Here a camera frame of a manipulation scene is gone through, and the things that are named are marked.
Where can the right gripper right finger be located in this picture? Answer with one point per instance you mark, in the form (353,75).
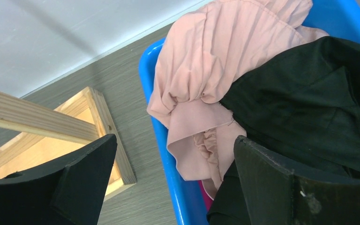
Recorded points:
(282,191)

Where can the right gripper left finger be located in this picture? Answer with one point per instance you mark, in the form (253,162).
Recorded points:
(68,190)

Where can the black garment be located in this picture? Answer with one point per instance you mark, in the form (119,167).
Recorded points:
(303,104)

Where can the pink pleated garment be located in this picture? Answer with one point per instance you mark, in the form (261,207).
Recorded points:
(204,52)

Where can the magenta dress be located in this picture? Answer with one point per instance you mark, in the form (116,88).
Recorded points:
(207,200)

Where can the wooden clothes rack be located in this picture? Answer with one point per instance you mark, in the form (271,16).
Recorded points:
(45,134)

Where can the blue plastic bin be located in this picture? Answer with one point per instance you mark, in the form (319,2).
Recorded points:
(340,18)

